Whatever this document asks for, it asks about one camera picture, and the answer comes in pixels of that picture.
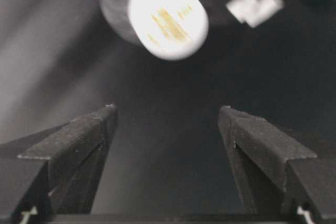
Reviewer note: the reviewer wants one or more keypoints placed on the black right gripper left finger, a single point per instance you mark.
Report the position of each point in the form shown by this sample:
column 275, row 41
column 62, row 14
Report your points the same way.
column 58, row 170

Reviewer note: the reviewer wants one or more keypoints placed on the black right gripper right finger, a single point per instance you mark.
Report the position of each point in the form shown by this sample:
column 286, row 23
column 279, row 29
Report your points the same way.
column 278, row 170

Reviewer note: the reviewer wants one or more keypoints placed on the white bottle cap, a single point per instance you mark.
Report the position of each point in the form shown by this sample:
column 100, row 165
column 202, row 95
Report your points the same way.
column 171, row 30

